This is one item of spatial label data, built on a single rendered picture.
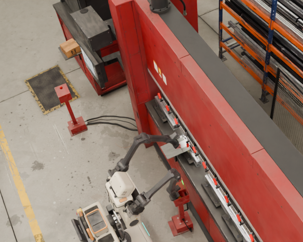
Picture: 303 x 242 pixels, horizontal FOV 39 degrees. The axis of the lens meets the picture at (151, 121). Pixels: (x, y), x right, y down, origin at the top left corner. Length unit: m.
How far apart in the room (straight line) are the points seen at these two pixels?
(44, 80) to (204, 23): 2.83
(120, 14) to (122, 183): 1.60
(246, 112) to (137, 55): 1.84
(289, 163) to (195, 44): 1.32
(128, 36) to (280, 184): 2.33
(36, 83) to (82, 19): 2.59
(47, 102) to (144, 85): 2.18
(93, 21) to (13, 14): 4.23
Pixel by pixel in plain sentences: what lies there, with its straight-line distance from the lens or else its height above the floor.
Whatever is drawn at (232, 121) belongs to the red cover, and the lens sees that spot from 3.05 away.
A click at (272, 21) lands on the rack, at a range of 5.29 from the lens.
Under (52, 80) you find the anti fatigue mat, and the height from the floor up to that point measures 0.01.
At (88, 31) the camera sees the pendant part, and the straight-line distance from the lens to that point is 4.53.
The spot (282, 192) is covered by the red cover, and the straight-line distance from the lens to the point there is 2.77.
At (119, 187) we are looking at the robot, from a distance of 3.92.
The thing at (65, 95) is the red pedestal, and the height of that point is 0.79.
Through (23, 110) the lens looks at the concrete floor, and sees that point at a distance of 6.78.
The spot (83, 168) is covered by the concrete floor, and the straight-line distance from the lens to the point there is 5.80.
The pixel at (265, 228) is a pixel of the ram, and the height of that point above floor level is 1.63.
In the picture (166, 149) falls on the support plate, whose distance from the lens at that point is 4.53.
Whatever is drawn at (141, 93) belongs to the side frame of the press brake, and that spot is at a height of 1.04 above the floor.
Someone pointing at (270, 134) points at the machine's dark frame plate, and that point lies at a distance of 3.01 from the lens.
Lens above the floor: 4.68
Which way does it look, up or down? 50 degrees down
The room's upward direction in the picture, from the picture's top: 10 degrees counter-clockwise
